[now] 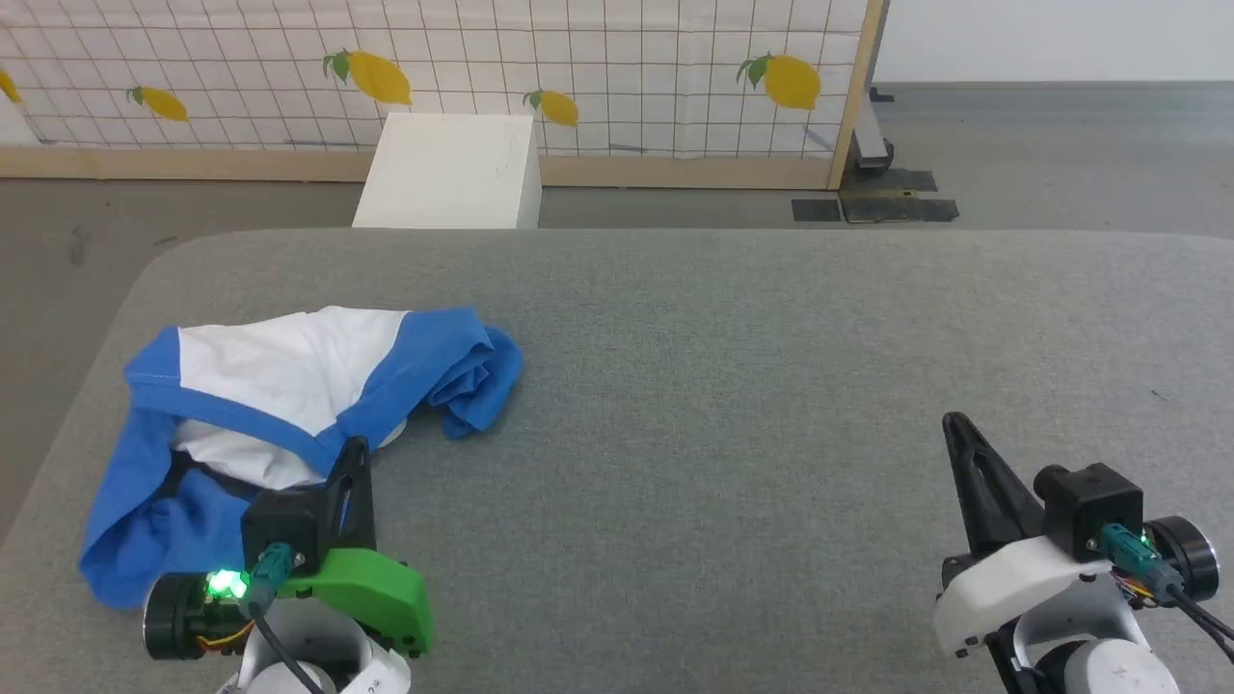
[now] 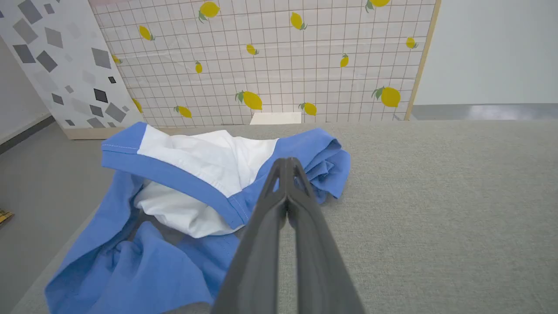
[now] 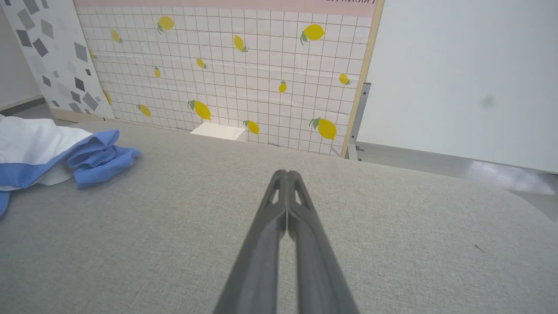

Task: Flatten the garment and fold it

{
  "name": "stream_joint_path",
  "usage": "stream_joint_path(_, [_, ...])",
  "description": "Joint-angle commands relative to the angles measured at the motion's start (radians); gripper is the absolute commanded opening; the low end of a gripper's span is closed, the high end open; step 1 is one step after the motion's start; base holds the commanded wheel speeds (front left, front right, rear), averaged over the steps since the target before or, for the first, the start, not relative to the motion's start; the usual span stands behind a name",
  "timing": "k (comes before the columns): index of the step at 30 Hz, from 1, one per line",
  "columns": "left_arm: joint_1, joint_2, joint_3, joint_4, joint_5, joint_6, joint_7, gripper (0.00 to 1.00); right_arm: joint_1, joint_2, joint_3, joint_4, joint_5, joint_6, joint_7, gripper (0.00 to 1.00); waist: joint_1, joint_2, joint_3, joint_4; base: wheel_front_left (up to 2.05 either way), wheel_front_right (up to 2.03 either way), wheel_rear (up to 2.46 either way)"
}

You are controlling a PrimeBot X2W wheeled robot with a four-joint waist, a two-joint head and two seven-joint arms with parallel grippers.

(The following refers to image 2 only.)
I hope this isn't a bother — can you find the grey terrazzo print panel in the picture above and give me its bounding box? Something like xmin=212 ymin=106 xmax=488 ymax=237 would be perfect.
xmin=0 ymin=0 xmax=144 ymax=140

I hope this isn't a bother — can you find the blue and white garment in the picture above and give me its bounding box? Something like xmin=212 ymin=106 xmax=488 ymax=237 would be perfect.
xmin=44 ymin=121 xmax=351 ymax=314

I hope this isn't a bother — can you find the white box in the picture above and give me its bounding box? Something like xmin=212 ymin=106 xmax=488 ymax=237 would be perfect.
xmin=249 ymin=112 xmax=302 ymax=126

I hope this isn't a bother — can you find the lemon print grid panel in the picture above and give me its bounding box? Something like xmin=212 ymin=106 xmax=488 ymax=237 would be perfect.
xmin=89 ymin=0 xmax=441 ymax=129

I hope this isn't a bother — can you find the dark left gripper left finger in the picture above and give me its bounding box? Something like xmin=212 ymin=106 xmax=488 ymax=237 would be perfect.
xmin=211 ymin=158 xmax=288 ymax=314

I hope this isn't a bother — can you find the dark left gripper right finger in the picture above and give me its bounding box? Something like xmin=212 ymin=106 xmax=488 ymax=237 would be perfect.
xmin=286 ymin=158 xmax=364 ymax=314

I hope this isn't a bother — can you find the grey fabric sofa seat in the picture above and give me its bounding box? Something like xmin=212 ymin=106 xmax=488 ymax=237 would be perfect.
xmin=9 ymin=120 xmax=558 ymax=314

